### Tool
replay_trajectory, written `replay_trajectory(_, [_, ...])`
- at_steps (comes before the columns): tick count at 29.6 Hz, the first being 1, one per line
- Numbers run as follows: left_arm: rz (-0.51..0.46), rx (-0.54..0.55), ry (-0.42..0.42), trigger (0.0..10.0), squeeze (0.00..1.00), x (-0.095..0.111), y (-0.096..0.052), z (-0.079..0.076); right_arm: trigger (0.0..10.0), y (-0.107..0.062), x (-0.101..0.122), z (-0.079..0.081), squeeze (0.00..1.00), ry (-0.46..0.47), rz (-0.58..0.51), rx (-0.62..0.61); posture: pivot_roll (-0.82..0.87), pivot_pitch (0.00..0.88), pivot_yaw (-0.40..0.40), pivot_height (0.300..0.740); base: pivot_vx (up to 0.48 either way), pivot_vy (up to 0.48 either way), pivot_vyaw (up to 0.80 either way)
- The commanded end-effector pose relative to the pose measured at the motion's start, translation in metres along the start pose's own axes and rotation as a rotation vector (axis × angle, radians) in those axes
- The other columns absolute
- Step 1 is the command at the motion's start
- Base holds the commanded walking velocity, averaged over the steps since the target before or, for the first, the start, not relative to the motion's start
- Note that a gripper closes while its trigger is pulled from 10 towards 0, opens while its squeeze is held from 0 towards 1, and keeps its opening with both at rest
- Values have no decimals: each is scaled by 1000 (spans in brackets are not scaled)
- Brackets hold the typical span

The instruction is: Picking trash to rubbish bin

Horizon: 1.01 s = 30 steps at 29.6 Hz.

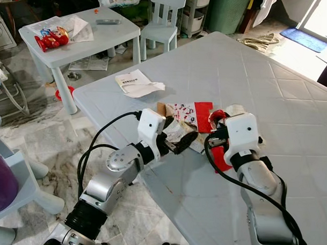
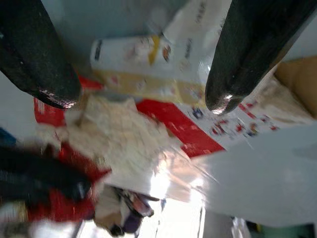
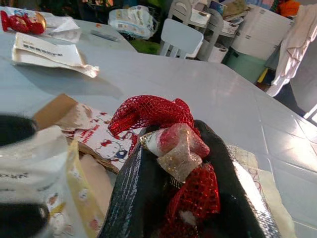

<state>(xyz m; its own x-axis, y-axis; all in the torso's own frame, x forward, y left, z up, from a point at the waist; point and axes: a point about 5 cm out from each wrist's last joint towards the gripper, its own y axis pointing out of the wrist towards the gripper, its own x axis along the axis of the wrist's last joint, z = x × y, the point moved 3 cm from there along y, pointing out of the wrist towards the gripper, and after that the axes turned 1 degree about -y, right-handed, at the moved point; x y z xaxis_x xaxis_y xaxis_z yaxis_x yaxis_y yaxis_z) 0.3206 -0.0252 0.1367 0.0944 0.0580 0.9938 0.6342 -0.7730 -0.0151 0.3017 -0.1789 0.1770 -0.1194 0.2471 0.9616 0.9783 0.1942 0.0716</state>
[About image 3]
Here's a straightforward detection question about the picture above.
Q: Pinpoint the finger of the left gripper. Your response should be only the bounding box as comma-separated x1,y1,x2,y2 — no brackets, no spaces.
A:
0,204,52,238
0,115,39,147

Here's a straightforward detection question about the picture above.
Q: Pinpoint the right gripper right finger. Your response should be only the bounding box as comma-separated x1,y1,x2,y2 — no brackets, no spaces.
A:
193,119,282,238

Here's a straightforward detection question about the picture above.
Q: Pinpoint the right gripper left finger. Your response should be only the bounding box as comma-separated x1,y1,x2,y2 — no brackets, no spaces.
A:
98,125,179,238

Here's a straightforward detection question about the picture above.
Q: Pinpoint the yellow white cartoon wrapper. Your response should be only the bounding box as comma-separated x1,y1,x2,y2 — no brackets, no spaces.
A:
0,125,112,238

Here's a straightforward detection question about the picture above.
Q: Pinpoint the red white cartoon carton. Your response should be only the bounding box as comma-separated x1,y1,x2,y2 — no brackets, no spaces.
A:
32,93,139,174

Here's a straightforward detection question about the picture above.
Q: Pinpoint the red mesh ribbon bundle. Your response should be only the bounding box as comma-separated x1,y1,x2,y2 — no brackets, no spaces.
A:
107,94,221,238

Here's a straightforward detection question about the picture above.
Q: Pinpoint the green storage bin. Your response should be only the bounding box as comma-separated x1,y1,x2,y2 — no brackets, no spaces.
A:
221,46,269,84

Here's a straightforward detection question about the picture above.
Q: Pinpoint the white printed paper receipt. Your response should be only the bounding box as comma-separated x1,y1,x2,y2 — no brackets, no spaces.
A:
11,32,100,79

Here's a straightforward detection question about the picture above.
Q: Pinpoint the large pale grey plastic table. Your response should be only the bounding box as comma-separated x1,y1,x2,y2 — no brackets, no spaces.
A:
0,44,317,238

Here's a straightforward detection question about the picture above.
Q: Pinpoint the red snack packet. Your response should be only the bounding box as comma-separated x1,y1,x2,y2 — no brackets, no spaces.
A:
0,9,48,35

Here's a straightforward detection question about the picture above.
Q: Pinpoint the small white plastic table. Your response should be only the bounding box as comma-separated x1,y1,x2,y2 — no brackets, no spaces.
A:
0,6,138,65

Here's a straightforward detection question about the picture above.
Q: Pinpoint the grey remote control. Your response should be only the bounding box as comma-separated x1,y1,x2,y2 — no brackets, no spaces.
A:
90,29,119,42

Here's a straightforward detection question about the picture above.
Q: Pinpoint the white hanging cloth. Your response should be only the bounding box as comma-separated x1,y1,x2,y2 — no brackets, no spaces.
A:
266,3,317,98

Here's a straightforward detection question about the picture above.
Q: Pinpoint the pale blue plastic child chair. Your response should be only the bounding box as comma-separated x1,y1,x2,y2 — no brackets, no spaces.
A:
158,18,204,60

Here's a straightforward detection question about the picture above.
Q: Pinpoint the white ribbed storage box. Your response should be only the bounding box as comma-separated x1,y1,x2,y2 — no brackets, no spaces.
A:
231,3,295,61

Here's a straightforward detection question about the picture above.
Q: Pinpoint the white shelf rack with baskets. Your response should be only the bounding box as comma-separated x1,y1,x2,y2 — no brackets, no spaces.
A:
168,0,238,62

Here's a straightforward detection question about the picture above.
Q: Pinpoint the white plastic diaper pack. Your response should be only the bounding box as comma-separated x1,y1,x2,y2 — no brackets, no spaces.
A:
108,5,159,39

